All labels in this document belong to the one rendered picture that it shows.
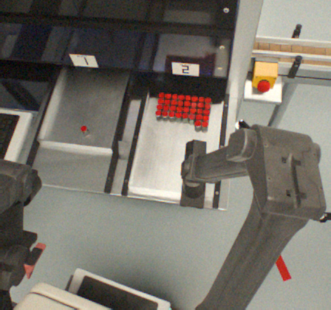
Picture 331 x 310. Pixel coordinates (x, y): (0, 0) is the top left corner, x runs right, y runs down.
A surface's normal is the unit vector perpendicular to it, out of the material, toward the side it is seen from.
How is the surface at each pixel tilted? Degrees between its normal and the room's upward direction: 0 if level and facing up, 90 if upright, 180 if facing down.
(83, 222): 0
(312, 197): 19
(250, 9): 90
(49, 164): 0
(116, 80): 0
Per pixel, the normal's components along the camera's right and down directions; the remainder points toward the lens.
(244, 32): -0.16, 0.90
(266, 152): 0.21, -0.55
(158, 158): -0.08, -0.42
